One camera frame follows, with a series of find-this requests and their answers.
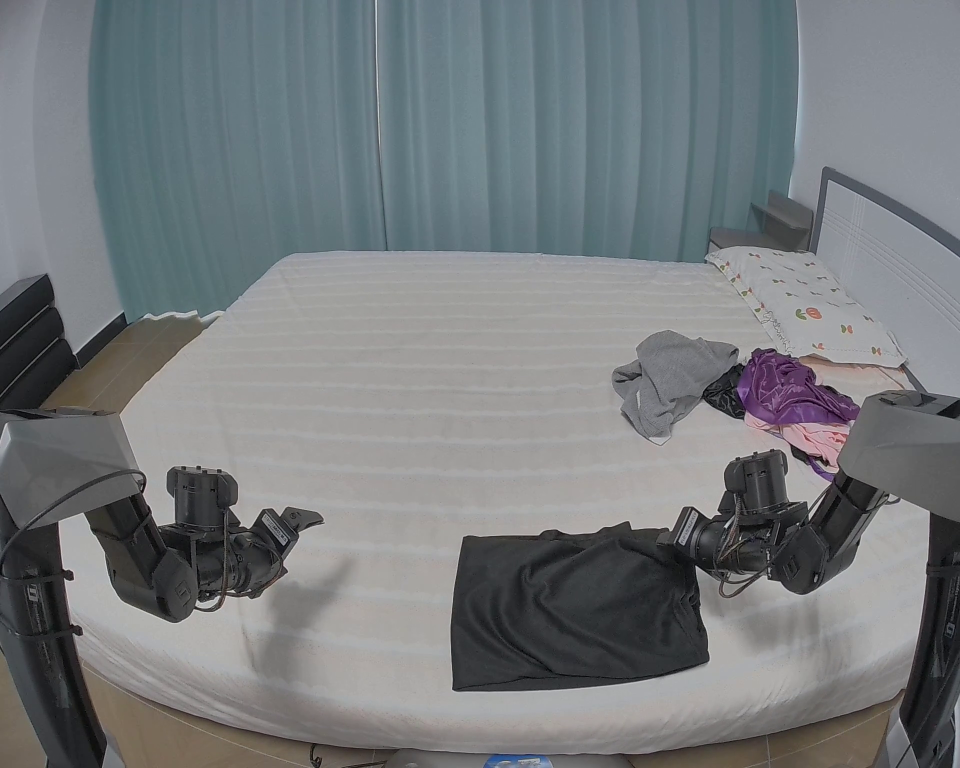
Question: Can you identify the grey garment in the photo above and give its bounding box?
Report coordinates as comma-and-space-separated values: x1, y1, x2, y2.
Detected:
611, 328, 740, 447

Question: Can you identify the black cable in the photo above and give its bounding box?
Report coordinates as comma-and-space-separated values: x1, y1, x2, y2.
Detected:
0, 469, 147, 601

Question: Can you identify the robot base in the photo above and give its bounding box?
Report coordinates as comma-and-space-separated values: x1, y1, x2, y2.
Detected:
382, 748, 631, 768

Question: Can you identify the black T-shirt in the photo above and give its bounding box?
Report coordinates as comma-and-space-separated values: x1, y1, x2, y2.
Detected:
450, 522, 711, 693

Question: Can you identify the white printed pillow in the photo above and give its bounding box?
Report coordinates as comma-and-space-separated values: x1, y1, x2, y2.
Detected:
705, 246, 909, 369

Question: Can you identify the purple garment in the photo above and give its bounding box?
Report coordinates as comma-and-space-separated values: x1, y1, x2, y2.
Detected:
737, 348, 862, 483

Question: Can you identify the black chest of drawers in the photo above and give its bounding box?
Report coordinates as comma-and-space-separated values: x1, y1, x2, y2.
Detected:
0, 273, 80, 410

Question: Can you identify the grey bedside table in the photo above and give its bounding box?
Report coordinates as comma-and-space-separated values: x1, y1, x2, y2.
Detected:
708, 189, 815, 252

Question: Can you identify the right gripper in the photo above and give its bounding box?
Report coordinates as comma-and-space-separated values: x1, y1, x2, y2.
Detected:
656, 517, 735, 573

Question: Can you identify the black glossy garment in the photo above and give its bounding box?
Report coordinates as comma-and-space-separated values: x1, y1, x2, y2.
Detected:
703, 366, 747, 420

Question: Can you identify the blue-green curtain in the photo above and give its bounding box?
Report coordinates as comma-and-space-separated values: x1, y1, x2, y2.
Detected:
90, 0, 390, 320
378, 0, 798, 260

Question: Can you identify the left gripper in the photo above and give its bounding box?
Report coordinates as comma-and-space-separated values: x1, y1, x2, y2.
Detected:
225, 507, 325, 599

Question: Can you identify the pink garment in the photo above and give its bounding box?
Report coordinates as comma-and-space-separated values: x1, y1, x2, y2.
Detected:
746, 416, 856, 466

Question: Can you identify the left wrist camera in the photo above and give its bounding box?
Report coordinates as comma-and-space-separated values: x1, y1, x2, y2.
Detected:
257, 508, 295, 560

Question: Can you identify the bed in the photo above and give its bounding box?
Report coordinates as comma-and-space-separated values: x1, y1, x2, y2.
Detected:
56, 166, 960, 751

